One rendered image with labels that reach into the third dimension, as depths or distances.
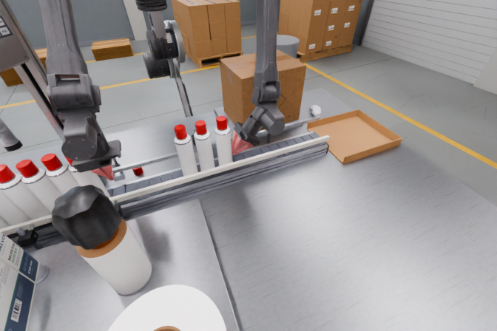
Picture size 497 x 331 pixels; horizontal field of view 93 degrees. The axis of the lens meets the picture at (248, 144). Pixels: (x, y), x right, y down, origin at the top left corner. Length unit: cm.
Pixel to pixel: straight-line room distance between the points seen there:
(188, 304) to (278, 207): 44
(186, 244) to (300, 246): 32
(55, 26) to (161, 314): 55
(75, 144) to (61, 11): 25
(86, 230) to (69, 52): 34
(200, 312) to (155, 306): 8
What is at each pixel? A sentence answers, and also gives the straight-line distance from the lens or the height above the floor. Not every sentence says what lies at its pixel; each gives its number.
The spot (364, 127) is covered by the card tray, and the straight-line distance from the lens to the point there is 125.
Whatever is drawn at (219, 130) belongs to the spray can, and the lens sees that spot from 76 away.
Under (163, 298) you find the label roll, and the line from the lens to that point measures 51.
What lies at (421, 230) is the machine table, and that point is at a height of 83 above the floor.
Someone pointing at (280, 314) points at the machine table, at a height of 83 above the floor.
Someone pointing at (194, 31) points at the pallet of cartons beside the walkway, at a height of 56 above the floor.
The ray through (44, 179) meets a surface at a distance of 82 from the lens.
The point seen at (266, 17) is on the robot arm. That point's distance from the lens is 75.
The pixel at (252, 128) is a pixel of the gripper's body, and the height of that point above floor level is 103.
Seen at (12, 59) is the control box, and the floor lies 130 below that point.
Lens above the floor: 149
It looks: 39 degrees down
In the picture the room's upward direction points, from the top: 1 degrees counter-clockwise
